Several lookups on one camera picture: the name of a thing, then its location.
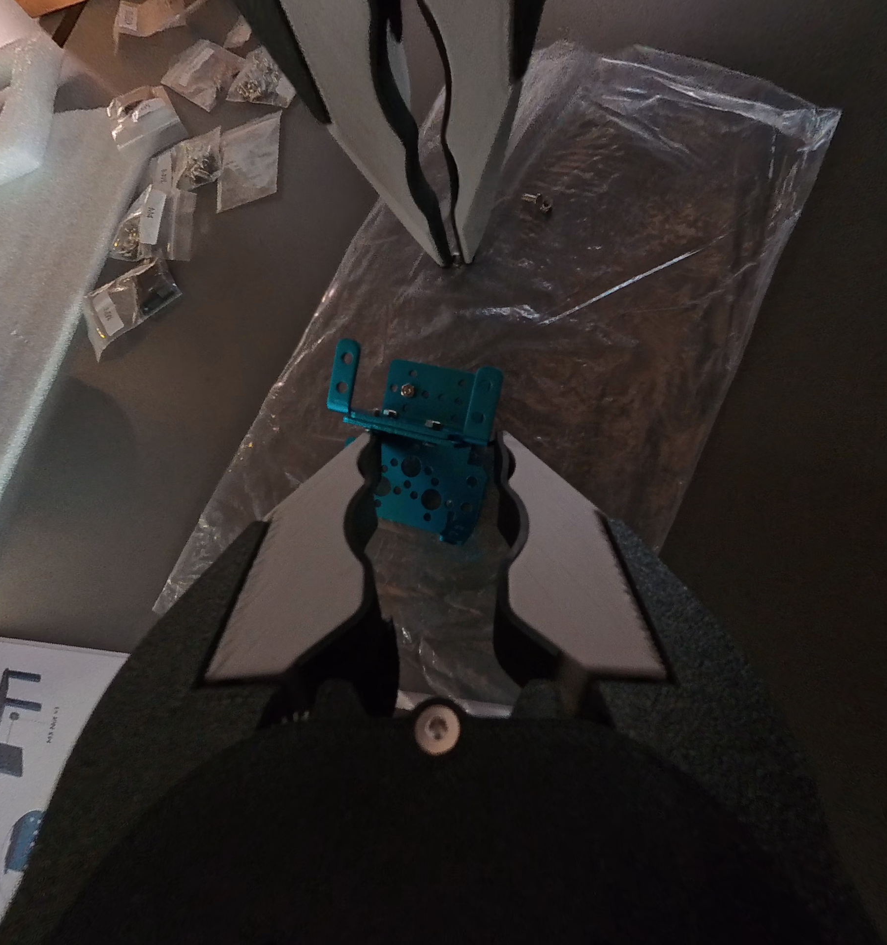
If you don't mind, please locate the open instruction manual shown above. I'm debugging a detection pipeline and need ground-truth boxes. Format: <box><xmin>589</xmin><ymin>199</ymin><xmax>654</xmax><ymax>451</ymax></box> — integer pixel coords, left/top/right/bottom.
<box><xmin>0</xmin><ymin>631</ymin><xmax>130</xmax><ymax>945</ymax></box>

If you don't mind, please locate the white foam sheet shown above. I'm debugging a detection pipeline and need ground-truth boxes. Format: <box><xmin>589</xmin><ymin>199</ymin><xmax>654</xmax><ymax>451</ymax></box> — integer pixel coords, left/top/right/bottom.
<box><xmin>0</xmin><ymin>111</ymin><xmax>164</xmax><ymax>562</ymax></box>

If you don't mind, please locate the blue metal bracket assembly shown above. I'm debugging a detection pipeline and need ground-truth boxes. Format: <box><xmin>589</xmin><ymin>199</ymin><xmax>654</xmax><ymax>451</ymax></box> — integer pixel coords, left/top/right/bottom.
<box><xmin>329</xmin><ymin>338</ymin><xmax>505</xmax><ymax>547</ymax></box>

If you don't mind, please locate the clear plastic bag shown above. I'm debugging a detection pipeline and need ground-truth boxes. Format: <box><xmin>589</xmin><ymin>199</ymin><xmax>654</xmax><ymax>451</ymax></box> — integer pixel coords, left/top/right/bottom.
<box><xmin>152</xmin><ymin>40</ymin><xmax>843</xmax><ymax>721</ymax></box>

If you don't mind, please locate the white foam strip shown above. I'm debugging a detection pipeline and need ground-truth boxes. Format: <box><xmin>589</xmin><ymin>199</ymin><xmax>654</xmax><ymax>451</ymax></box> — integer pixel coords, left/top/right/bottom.
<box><xmin>0</xmin><ymin>50</ymin><xmax>71</xmax><ymax>196</ymax></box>

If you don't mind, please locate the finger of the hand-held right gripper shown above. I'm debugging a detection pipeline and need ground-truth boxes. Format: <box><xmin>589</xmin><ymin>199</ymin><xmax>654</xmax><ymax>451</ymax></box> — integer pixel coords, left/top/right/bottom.
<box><xmin>417</xmin><ymin>0</ymin><xmax>525</xmax><ymax>264</ymax></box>
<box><xmin>277</xmin><ymin>0</ymin><xmax>458</xmax><ymax>264</ymax></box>

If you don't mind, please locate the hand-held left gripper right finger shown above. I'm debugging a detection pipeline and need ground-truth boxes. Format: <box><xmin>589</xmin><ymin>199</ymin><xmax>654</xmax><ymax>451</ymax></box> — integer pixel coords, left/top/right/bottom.
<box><xmin>489</xmin><ymin>430</ymin><xmax>672</xmax><ymax>680</ymax></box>

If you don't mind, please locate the pile of small screw bags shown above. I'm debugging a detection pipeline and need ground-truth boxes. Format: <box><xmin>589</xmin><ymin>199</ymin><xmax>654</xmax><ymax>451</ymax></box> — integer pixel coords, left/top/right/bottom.
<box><xmin>82</xmin><ymin>0</ymin><xmax>297</xmax><ymax>363</ymax></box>

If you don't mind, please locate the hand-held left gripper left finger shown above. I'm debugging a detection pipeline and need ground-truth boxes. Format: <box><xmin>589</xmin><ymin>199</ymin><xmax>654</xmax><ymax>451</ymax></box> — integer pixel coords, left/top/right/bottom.
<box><xmin>206</xmin><ymin>434</ymin><xmax>379</xmax><ymax>684</ymax></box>

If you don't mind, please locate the cardboard box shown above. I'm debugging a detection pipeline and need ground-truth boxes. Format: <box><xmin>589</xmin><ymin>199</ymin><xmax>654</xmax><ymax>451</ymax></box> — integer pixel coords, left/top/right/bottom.
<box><xmin>26</xmin><ymin>0</ymin><xmax>120</xmax><ymax>49</ymax></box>

